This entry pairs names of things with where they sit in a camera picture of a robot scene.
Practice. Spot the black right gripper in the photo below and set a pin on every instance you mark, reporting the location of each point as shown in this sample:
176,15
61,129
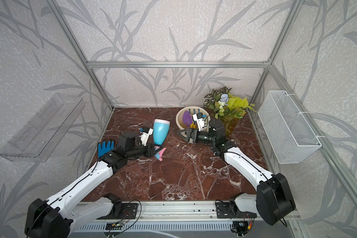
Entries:
190,131

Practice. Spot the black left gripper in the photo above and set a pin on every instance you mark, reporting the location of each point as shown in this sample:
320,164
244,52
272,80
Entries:
149,149

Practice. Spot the purple trowel pink handle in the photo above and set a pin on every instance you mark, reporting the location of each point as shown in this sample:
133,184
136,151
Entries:
187,119

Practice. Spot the blue rake yellow handle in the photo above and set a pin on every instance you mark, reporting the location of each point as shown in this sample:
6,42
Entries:
194,111

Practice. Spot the teal white spray bottle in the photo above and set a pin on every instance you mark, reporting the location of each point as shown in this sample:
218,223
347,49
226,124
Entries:
160,131

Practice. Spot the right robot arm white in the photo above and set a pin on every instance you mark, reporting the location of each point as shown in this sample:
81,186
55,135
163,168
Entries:
273,200

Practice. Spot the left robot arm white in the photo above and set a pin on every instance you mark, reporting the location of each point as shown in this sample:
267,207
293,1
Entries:
57,216

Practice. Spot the blue gardening glove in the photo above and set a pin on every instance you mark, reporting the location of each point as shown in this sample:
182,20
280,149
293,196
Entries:
104,147

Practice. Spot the cream plastic bucket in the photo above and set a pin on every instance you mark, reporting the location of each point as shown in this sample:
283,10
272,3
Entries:
179,115

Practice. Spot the potted artificial plant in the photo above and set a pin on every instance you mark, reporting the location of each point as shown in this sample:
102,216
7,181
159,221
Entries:
227,108

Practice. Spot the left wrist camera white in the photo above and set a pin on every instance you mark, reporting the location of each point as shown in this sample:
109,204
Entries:
146,132

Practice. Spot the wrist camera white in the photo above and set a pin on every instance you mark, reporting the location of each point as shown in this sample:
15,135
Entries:
146,132
200,121

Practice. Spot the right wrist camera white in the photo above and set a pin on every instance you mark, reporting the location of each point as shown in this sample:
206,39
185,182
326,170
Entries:
200,121

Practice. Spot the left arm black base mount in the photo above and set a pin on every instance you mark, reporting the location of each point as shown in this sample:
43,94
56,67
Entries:
121,210

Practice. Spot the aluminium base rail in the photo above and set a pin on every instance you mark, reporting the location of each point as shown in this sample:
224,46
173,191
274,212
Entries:
174,219

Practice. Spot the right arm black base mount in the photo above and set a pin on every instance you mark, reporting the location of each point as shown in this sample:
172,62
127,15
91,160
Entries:
230,210

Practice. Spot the white wire mesh basket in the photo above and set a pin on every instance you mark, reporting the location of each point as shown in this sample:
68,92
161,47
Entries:
290,135

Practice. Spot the clear plastic wall shelf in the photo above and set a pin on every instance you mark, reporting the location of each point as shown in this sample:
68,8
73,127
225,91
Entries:
36,141

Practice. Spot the aluminium cage frame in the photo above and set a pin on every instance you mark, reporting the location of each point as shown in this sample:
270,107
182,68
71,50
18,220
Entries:
335,162

